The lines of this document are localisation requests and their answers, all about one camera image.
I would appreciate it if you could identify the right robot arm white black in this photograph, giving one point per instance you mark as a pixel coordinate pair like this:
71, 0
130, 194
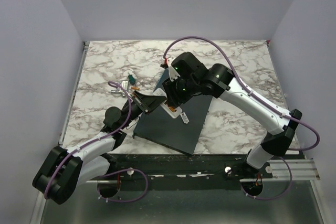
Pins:
188, 77

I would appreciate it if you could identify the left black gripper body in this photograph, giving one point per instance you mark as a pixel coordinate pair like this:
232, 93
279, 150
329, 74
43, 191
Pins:
137, 100

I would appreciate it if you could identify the white remote control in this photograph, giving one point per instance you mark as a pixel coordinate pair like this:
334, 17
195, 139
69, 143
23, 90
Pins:
172, 112

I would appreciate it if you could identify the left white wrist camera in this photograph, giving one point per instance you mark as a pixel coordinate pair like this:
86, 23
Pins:
124, 84

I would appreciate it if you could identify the green handled screwdriver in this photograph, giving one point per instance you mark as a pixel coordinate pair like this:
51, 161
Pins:
131, 79

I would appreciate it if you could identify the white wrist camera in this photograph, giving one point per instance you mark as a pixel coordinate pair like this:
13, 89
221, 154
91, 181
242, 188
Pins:
124, 84
172, 71

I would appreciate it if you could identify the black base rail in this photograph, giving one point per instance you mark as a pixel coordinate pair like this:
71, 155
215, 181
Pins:
168, 172

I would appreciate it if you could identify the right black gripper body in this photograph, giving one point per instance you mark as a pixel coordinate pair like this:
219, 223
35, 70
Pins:
178, 91

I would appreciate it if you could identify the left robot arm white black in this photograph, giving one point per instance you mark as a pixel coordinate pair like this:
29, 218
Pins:
66, 168

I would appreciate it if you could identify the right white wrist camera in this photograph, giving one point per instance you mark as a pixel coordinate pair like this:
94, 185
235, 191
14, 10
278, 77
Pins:
172, 71

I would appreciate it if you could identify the chrome metal fitting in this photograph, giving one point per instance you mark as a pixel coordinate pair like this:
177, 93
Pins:
118, 92

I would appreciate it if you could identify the dark flat metal box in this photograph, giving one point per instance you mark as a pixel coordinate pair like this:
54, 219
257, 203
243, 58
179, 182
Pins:
160, 128

